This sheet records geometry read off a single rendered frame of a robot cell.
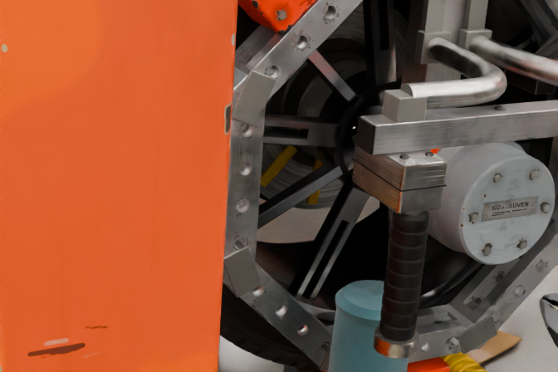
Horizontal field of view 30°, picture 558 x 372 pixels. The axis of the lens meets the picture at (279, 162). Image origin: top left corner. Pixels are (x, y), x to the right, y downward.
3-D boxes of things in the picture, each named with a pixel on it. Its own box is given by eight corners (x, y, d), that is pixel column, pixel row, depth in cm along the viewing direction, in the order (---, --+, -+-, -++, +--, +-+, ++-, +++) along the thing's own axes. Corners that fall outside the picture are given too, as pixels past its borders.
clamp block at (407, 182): (393, 177, 106) (398, 127, 104) (442, 210, 98) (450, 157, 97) (349, 182, 104) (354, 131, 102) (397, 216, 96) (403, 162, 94)
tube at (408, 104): (438, 62, 120) (449, -30, 117) (545, 111, 104) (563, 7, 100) (302, 70, 113) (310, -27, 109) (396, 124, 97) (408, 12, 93)
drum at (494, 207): (445, 195, 136) (459, 91, 131) (552, 263, 118) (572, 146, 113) (351, 207, 130) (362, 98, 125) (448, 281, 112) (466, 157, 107)
